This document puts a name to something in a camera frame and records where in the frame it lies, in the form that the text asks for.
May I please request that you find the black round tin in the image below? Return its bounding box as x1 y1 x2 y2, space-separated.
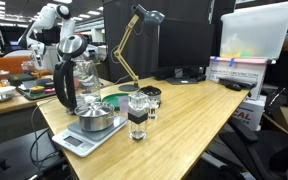
138 85 163 108

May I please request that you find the small glass shaker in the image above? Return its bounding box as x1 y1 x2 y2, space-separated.
147 97 160 121

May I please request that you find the pink plastic cup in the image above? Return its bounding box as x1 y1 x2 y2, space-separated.
117 95 131 119

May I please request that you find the green plate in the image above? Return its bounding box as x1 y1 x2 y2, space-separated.
101 92 131 111

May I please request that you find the steel pot with lid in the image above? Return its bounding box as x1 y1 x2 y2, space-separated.
73 100 116 133

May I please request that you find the black computer monitor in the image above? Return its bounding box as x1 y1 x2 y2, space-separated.
157 18 216 85

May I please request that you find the white kitchen scale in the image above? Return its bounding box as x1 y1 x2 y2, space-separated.
51 115 128 158

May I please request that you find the black computer mouse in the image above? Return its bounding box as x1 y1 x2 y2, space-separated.
225 82 243 92

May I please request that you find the white box with pink lid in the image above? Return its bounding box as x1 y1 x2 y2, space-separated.
205 55 272 101

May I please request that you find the black keyboard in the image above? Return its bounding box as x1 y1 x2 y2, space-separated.
217 77 257 90

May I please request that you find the yellow green sponge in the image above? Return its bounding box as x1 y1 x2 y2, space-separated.
28 85 46 94

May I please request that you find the white cardboard box red print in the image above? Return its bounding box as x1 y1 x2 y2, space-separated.
232 94 267 132

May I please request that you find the black tray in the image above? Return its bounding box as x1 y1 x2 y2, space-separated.
15 78 57 101

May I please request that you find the black office chair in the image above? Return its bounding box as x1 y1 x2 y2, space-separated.
217 116 288 180

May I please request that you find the dark green book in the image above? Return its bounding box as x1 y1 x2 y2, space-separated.
7 73 35 87

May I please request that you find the clear plastic storage bin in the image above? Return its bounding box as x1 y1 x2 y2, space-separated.
218 1 288 61

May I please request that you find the small glass jar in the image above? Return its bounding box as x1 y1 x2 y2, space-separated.
0 69 11 87

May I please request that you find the orange sofa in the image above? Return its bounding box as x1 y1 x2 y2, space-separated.
0 55 52 83

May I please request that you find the white bowl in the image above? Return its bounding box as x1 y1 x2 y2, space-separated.
0 85 17 104

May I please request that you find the background computer monitor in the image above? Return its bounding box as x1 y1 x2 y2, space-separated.
0 24 28 54

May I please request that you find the glass kettle black handle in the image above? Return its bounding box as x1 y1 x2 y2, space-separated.
52 34 102 116

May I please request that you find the grey lamp cable with switch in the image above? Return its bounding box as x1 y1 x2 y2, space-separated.
29 98 57 164

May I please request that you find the black power cable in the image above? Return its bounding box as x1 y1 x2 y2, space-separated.
28 128 61 168

